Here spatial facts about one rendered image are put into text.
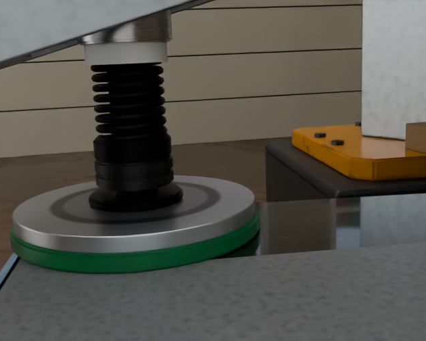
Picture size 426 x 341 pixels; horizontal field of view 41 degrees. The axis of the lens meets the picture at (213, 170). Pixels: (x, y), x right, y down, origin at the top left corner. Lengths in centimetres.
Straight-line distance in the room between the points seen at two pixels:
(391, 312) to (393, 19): 98
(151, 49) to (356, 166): 67
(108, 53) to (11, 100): 597
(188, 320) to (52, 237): 14
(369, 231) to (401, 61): 80
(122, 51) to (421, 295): 28
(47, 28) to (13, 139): 604
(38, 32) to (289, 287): 25
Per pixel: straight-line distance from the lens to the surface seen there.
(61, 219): 47
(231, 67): 655
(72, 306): 38
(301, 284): 39
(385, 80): 129
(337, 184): 104
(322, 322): 34
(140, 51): 47
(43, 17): 44
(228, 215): 45
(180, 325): 34
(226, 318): 34
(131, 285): 40
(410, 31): 125
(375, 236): 49
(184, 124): 648
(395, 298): 37
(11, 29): 44
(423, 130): 112
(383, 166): 106
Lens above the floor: 97
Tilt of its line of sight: 11 degrees down
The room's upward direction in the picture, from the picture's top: 2 degrees counter-clockwise
